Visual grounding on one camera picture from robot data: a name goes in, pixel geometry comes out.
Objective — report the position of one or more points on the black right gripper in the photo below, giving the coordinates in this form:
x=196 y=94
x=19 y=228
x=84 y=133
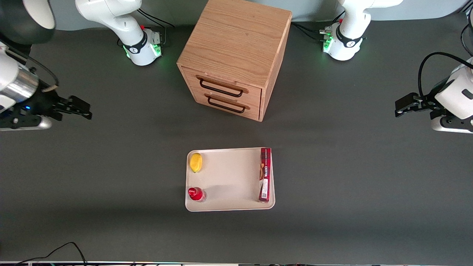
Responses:
x=43 y=102

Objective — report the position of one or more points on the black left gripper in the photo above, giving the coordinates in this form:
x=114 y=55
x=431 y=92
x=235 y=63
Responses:
x=426 y=102

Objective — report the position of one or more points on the red coke bottle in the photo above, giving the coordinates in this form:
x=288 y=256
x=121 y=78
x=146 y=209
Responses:
x=196 y=194

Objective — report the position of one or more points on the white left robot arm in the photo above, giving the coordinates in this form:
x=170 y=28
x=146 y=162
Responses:
x=351 y=22

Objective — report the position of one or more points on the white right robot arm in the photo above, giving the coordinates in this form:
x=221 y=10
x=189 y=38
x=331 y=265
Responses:
x=122 y=26

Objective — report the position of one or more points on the beige plastic tray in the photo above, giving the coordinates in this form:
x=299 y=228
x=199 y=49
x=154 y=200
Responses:
x=229 y=177

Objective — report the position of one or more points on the yellow lemon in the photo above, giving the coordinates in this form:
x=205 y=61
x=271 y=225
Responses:
x=196 y=162

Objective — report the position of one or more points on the red cookie box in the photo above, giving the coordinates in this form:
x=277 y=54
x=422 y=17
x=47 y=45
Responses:
x=265 y=173

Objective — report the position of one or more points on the wooden two-drawer cabinet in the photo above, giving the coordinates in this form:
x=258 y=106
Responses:
x=236 y=44

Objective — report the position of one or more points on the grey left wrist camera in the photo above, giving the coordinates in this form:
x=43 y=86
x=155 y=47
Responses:
x=452 y=125

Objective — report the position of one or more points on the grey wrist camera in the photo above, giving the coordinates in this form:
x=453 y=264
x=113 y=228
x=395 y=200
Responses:
x=31 y=123
x=452 y=125

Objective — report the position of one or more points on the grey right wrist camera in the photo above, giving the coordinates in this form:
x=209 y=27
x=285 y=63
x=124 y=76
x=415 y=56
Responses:
x=31 y=123

